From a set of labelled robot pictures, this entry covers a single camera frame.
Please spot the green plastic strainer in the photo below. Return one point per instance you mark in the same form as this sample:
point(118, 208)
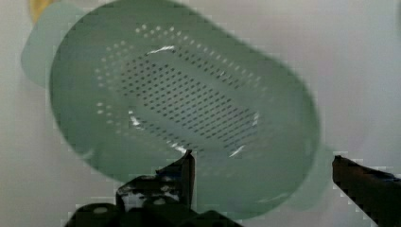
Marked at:
point(135, 84)

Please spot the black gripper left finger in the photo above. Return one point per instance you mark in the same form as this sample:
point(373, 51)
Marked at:
point(170, 184)

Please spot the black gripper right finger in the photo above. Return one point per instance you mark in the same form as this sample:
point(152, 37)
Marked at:
point(376, 193)

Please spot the yellow toy banana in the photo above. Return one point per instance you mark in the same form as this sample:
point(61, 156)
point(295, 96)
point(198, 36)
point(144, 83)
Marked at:
point(37, 7)

